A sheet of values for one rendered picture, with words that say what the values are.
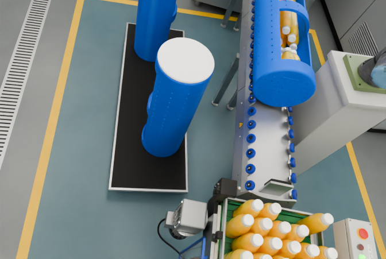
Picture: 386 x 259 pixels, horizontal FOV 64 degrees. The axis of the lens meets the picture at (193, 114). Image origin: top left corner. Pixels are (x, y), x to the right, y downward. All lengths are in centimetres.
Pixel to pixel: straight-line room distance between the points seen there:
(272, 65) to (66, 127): 159
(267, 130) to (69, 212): 137
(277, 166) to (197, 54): 65
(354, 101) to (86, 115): 181
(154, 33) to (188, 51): 87
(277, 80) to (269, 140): 29
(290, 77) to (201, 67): 41
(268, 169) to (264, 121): 25
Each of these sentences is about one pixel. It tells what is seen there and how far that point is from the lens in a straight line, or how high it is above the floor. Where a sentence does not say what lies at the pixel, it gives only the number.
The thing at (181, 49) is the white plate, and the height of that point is 104.
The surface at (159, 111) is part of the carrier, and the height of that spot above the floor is 72.
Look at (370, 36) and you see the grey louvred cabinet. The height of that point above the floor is 45.
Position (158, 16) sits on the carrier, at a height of 64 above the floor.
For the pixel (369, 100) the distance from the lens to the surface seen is 167.
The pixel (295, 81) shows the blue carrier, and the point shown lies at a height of 117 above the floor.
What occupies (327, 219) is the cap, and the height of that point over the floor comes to 109.
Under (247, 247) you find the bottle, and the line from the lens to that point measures 119.
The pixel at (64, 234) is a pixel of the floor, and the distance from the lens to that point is 219.
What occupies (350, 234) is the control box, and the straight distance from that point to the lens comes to 135.
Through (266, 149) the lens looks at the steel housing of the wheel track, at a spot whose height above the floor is 93.
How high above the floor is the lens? 214
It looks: 57 degrees down
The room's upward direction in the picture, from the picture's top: 24 degrees clockwise
